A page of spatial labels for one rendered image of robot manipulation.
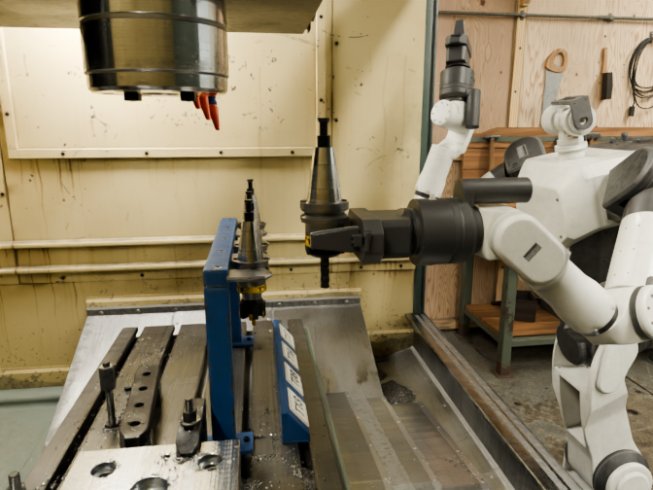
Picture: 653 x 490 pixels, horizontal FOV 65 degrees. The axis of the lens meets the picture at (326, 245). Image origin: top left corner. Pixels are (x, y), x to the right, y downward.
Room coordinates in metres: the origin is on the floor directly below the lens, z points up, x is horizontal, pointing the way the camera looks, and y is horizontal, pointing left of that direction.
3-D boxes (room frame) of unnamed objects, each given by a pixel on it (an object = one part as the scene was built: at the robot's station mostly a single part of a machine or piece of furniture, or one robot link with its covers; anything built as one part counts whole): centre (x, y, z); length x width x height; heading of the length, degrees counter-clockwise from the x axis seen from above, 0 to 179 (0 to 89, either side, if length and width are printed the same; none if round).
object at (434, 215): (0.67, -0.10, 1.31); 0.13 x 0.12 x 0.10; 8
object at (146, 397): (0.86, 0.34, 0.93); 0.26 x 0.05 x 0.06; 13
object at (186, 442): (0.71, 0.21, 0.97); 0.13 x 0.03 x 0.15; 8
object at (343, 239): (0.62, -0.01, 1.31); 0.06 x 0.02 x 0.03; 98
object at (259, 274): (0.81, 0.12, 1.21); 0.07 x 0.05 x 0.01; 98
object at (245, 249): (0.86, 0.13, 1.26); 0.04 x 0.04 x 0.07
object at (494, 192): (0.69, -0.21, 1.33); 0.11 x 0.11 x 0.11; 8
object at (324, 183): (0.65, 0.00, 1.39); 0.04 x 0.04 x 0.07
